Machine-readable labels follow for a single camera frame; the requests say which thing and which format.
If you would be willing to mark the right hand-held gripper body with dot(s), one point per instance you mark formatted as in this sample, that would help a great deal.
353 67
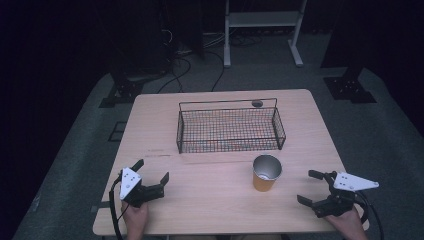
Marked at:
346 182

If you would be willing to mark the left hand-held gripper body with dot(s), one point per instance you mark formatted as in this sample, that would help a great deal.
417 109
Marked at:
130 186

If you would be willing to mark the orange paper cup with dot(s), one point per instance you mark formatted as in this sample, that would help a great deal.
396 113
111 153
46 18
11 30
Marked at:
263 183

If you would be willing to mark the person's left hand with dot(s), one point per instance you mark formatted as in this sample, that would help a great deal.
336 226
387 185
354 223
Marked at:
136 216

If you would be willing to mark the person's right hand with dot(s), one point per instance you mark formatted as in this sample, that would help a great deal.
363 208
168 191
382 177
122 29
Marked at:
348 221

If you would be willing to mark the black stand base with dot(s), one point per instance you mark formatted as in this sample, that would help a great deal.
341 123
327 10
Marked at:
125 91
350 89

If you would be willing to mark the small dark round object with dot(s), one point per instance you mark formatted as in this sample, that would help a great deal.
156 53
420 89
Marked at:
257 103

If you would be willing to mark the white metal stand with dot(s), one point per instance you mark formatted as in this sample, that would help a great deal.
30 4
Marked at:
263 19

